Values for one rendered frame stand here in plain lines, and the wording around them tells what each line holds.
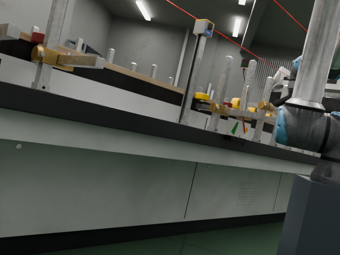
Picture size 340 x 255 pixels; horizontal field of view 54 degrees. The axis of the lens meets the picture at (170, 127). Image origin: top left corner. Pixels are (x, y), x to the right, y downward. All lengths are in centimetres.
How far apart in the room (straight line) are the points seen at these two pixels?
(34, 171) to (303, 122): 108
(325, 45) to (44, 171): 121
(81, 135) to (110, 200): 53
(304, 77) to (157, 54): 868
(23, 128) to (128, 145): 46
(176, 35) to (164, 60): 82
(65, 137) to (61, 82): 29
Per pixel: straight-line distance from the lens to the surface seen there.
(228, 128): 195
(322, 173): 138
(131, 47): 1012
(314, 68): 137
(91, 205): 169
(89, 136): 133
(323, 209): 132
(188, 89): 165
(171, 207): 208
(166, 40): 998
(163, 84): 181
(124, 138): 143
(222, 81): 187
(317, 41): 139
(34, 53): 120
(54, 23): 122
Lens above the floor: 68
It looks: level
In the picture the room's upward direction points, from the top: 13 degrees clockwise
